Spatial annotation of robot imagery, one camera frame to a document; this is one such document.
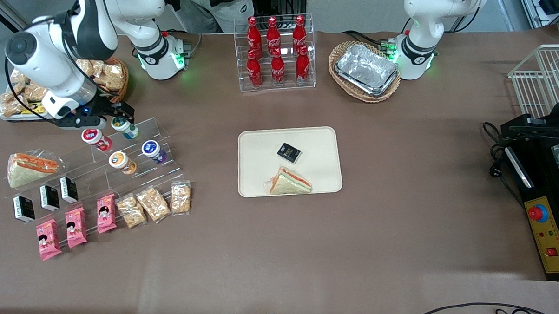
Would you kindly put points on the yellow snack packet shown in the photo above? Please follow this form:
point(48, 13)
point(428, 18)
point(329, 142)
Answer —
point(32, 109)

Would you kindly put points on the green cap gum bottle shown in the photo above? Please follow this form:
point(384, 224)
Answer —
point(125, 126)

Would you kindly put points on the red emergency stop button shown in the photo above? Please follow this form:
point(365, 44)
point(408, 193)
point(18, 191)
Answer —
point(537, 213)

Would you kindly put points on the aluminium foil tray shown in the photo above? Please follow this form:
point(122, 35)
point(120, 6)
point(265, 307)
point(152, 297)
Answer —
point(366, 69)

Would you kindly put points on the clear acrylic stepped stand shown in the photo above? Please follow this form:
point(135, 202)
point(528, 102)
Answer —
point(93, 171)

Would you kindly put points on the wrapped triangle sandwich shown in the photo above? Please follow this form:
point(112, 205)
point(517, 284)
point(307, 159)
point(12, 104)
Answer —
point(28, 171)
point(290, 183)

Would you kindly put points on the metal shelf frame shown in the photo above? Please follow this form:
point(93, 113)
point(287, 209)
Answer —
point(549, 13)

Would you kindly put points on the orange cap gum bottle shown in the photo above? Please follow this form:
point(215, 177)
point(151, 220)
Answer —
point(120, 160)

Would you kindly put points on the yellow black control box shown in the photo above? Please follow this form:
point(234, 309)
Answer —
point(553, 241)

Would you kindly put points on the dark brown wicker basket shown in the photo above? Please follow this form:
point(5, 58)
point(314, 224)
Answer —
point(123, 93)

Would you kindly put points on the beige plastic tray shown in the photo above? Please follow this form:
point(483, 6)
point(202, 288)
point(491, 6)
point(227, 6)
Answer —
point(261, 147)

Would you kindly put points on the clear cracker bag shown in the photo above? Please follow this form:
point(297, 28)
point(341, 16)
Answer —
point(131, 211)
point(113, 77)
point(85, 68)
point(98, 67)
point(153, 203)
point(18, 80)
point(34, 92)
point(14, 107)
point(5, 96)
point(181, 197)

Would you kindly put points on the white rectangular tray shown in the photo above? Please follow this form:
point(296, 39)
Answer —
point(1, 114)

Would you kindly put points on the black stand behind table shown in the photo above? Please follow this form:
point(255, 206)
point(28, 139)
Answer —
point(285, 1)

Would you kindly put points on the purple cap gum bottle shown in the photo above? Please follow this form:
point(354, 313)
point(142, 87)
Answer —
point(151, 149)

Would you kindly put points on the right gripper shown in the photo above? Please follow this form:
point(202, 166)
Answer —
point(105, 107)

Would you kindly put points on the red cap gum bottle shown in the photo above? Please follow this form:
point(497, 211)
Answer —
point(93, 135)

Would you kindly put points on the black equipment unit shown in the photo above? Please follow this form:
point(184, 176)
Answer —
point(540, 147)

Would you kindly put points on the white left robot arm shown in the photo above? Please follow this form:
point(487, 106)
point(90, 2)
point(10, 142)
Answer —
point(423, 22)

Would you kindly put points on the pink snack packet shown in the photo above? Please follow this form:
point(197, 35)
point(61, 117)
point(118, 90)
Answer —
point(106, 213)
point(75, 227)
point(48, 239)

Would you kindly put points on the light wicker basket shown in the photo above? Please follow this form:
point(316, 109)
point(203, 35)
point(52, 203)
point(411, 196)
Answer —
point(341, 52)

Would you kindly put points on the red cola bottle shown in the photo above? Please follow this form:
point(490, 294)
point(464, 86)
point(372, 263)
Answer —
point(254, 35)
point(273, 33)
point(254, 72)
point(302, 67)
point(277, 68)
point(299, 32)

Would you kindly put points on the black snack box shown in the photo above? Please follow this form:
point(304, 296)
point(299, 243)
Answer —
point(68, 189)
point(24, 208)
point(49, 198)
point(289, 152)

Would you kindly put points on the clear acrylic bottle rack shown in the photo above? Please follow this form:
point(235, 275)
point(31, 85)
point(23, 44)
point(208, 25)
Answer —
point(286, 85)

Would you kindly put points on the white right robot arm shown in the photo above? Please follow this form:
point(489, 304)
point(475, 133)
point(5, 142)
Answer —
point(140, 3)

